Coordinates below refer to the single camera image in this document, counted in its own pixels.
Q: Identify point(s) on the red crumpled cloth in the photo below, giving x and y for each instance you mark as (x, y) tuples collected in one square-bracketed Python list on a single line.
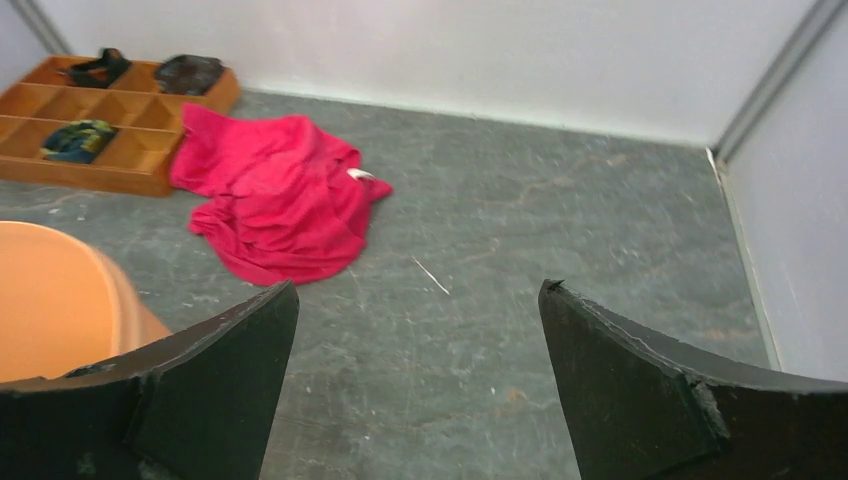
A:
[(284, 200)]

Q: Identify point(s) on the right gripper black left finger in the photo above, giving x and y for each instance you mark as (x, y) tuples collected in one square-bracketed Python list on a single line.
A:
[(197, 404)]

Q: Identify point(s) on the blue green rolled item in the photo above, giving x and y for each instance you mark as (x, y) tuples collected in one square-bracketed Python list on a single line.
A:
[(79, 142)]

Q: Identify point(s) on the dark rolled item back right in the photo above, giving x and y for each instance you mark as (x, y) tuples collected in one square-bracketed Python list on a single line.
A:
[(188, 74)]

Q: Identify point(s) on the black rolled item back left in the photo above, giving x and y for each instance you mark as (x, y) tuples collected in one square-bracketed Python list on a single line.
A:
[(101, 72)]

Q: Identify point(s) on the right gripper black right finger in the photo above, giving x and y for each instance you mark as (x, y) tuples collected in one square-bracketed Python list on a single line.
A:
[(640, 404)]

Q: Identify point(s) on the wooden compartment tray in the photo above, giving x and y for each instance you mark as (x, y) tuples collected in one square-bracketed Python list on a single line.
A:
[(148, 121)]

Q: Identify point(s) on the orange plastic trash bin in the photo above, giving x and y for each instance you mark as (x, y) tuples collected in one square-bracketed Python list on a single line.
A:
[(65, 305)]

